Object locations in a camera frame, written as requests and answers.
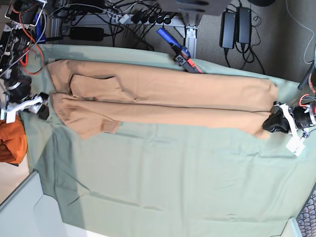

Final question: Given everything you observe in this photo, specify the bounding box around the black power adapter right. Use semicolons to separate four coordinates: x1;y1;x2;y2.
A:
236;7;252;44

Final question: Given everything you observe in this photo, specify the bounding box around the white cable on floor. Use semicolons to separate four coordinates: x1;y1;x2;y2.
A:
283;0;316;66

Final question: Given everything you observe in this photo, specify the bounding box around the blue clamp at middle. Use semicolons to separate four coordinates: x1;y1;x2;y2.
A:
157;28;202;74

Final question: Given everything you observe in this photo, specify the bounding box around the blue clamp at left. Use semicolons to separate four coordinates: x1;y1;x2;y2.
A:
35;13;64;44

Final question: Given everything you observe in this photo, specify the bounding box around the black power adapter left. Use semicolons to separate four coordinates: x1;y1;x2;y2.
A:
219;11;236;49

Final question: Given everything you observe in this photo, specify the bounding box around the blue clamp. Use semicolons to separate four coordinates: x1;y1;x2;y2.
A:
157;28;202;74
35;13;64;44

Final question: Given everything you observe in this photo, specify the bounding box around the black power adapter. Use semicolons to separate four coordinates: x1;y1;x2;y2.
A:
236;7;252;44
219;11;236;49

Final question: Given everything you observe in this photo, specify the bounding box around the dark orange cloth pile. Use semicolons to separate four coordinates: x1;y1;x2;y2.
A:
0;117;27;164

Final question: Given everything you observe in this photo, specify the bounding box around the grey plastic bin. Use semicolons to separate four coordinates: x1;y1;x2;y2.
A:
0;172;67;237

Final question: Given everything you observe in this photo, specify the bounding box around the black power brick on frame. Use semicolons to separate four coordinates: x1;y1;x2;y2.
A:
69;27;104;41

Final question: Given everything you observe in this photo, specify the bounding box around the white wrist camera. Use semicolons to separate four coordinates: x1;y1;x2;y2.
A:
0;109;17;124
285;137;306;157

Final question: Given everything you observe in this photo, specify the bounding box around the aluminium frame post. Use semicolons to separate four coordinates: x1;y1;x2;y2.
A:
182;12;202;58

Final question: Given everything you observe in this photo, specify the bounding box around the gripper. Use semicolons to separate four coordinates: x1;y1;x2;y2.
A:
0;76;49;120
262;101;316;138

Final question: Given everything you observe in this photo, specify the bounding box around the light orange T-shirt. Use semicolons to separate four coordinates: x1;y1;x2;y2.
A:
47;59;278;139

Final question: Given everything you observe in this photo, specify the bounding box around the green table cloth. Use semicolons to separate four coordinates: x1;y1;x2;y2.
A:
16;43;316;237

